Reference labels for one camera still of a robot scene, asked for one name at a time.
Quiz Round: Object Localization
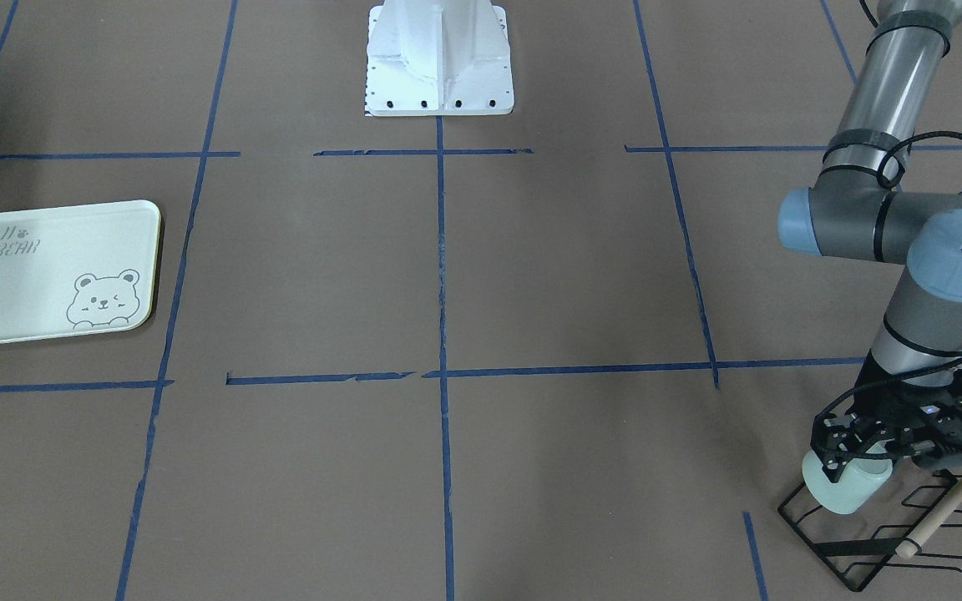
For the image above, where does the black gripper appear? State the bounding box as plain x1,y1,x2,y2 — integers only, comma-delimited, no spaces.
812,369,962,486

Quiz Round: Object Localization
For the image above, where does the pale green cup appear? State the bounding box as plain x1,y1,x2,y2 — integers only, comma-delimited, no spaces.
802,450,894,516

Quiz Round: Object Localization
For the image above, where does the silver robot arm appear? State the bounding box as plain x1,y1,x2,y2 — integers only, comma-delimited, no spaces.
777,1,962,486

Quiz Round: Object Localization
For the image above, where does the pale yellow bear tray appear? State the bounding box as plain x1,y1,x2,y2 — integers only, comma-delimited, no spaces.
0,200,163,345

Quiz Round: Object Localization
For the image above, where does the black wire cup rack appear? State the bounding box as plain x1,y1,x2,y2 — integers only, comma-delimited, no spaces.
777,468,962,593

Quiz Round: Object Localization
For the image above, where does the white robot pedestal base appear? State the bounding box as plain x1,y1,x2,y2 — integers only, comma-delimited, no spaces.
364,1,515,118

